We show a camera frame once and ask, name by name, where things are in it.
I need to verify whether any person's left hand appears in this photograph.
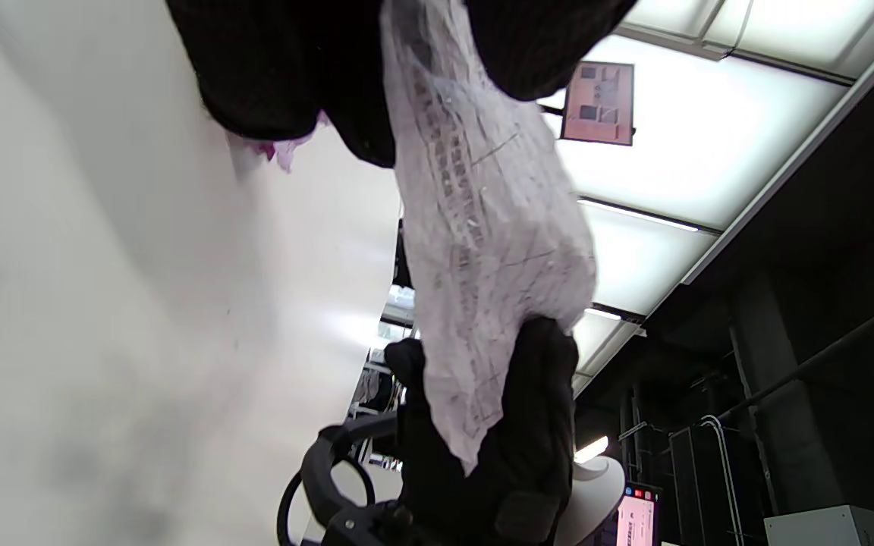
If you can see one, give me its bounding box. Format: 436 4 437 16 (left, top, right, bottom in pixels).
165 0 639 169

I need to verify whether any person's right hand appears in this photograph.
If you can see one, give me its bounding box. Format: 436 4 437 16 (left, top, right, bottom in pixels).
384 317 580 546

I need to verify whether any pink paper invoice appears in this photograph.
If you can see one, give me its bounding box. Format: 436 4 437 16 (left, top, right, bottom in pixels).
251 114 328 174

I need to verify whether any white paper invoice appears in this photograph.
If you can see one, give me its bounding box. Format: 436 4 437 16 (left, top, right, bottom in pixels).
379 0 599 476

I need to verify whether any ceiling light strip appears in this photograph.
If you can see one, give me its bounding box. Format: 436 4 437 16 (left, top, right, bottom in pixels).
574 435 610 464

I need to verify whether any white curved stand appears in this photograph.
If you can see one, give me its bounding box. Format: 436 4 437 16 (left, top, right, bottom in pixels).
555 455 627 546

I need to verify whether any small lit laptop screen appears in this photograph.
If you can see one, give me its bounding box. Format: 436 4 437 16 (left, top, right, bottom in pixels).
615 485 663 546

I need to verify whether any monitor with lit screen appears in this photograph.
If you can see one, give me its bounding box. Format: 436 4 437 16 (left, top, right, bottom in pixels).
560 61 636 147

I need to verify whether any grey cabinet box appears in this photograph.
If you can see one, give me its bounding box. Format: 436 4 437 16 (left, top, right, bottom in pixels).
763 504 874 546

